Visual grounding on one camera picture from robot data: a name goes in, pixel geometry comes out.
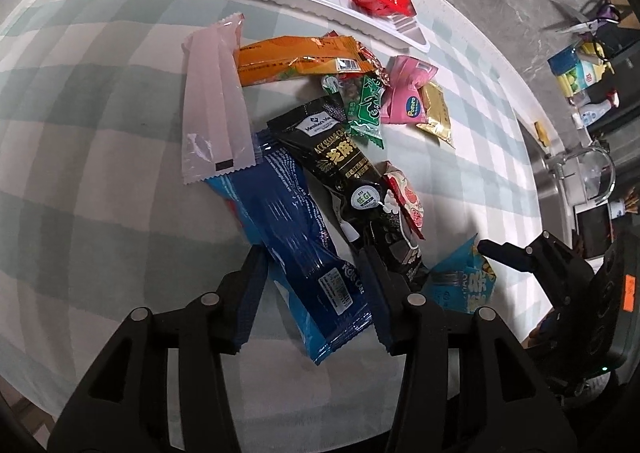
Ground scissors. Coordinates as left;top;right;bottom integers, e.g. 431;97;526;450
551;0;624;35

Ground blue yellow pack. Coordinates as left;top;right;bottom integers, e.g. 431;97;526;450
547;44;615;97

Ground metal faucet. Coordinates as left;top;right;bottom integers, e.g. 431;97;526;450
546;144;617;207

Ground dark blue snack packet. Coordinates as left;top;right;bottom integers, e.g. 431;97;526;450
205;130;375;365

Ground red white peach packet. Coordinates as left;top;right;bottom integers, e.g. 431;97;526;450
379;160;427;242

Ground orange snack packet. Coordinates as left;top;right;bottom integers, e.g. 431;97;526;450
236;34;385;87

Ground light blue snack packet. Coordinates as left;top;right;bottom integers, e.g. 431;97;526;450
424;232;497;315

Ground puffy pink snack packet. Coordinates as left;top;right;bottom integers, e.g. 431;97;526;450
380;56;439;126

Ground long pale pink packet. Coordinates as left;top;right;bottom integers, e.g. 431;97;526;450
181;16;261;185

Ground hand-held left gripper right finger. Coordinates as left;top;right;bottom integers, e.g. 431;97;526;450
357;243;571;453

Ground black snack packet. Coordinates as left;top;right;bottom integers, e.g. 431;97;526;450
266;100;428;286

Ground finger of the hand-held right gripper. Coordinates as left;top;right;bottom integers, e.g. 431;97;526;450
477;231;593;304

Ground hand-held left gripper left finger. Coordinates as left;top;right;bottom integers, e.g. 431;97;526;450
47;245;271;453

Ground white spray bottle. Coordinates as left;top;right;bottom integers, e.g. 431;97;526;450
572;100;615;128

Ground gold snack packet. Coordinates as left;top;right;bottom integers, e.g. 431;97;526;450
416;80;457;150

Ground green snack packet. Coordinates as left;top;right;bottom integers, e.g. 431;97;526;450
320;73;387;150

